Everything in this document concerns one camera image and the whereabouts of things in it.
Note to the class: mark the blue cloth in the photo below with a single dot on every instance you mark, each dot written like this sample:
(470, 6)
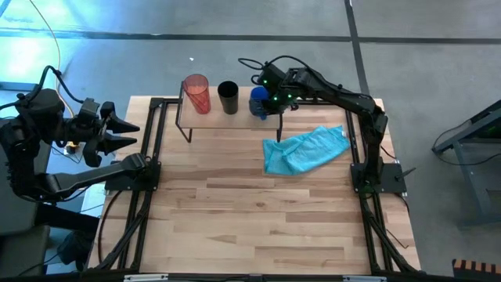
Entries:
(301, 152)

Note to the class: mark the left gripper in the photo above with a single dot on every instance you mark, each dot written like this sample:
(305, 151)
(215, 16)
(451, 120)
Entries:
(93, 156)

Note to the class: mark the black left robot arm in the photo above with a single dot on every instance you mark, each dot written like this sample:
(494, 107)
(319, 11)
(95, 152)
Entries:
(78, 180)

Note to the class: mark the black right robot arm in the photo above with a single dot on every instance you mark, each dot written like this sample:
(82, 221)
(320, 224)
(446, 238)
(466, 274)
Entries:
(344, 96)

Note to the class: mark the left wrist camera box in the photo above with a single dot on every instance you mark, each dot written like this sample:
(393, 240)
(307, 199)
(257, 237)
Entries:
(89, 113)

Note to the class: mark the orange faceted tumbler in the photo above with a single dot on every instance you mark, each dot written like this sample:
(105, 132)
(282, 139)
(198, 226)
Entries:
(197, 98)

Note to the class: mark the yellow power plug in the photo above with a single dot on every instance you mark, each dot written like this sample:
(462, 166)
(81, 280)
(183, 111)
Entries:
(73, 148)

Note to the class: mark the black aluminium table frame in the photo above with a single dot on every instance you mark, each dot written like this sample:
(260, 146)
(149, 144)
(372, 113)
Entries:
(156, 103)

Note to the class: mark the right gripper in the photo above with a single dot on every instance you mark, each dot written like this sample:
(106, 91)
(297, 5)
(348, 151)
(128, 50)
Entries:
(287, 88)

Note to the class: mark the wooden shelf black frame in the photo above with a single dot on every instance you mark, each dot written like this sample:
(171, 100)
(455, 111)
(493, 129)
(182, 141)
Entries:
(235, 119)

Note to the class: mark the silver bracket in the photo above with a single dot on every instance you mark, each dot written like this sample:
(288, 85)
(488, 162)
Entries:
(364, 279)
(145, 278)

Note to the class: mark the dark metal cart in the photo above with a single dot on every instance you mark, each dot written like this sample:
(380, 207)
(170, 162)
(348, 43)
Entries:
(469, 156)

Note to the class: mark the orange black striped block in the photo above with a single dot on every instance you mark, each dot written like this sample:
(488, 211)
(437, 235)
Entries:
(475, 270)

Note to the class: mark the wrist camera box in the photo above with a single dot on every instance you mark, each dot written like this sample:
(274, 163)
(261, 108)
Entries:
(271, 75)
(89, 113)

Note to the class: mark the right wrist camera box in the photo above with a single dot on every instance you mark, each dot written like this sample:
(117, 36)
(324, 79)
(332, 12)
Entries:
(271, 75)

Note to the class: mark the black cup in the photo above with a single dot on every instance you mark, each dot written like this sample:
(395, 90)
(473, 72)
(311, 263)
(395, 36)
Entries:
(228, 100)

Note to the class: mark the blue mug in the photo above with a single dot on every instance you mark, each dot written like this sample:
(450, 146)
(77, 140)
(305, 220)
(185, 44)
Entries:
(258, 96)

